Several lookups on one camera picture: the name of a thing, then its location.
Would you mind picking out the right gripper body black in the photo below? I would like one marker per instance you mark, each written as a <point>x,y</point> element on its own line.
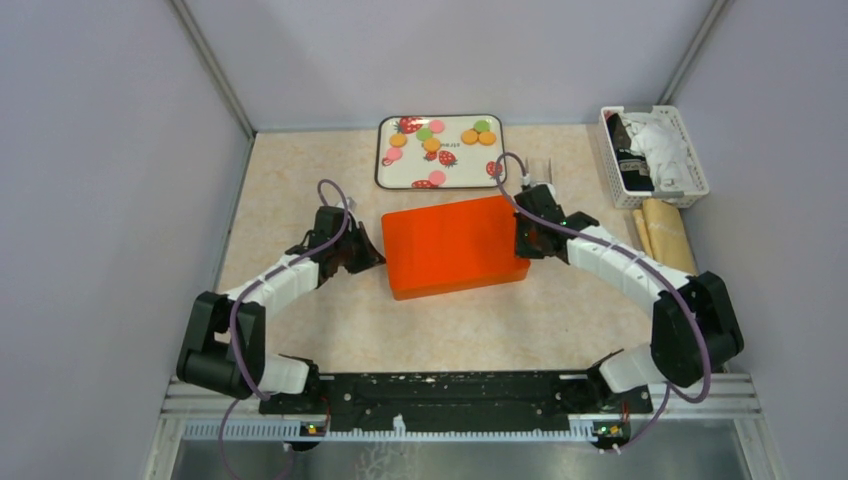
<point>525,243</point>

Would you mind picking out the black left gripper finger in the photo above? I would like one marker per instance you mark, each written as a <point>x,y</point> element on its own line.
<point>363,260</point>
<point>360,240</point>

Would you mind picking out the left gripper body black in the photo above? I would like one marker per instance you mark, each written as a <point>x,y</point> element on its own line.
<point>347,245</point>

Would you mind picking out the metal tongs white handle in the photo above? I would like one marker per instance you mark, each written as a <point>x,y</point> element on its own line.
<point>537,170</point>

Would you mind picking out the orange tin lid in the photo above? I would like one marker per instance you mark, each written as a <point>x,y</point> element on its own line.
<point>451,247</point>

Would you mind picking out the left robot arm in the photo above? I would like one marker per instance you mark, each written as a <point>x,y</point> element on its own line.
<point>224,346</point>

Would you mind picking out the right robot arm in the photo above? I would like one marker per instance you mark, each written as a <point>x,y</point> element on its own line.
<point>654,324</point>

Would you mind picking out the pink sandwich cookie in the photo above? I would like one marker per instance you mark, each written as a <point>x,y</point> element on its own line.
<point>393,154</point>
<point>437,178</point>

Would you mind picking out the white strawberry print tray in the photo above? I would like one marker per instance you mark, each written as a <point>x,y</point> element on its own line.
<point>465,166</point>

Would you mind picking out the yellow sandwich cookie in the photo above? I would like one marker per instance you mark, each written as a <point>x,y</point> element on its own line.
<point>469,137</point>
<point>432,145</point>
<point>398,140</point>
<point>487,138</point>

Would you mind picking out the black item in basket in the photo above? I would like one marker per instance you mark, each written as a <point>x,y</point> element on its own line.
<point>633,167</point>

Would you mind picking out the green sandwich cookie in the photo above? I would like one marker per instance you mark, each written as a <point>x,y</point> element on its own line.
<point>424,134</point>

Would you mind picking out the yellow folded cloth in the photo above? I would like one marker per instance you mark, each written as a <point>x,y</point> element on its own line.
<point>663,236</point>

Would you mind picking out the white perforated plastic basket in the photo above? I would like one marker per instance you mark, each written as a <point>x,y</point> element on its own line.
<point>625,199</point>

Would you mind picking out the white cloth in basket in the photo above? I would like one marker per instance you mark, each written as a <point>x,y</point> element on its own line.
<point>655,137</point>

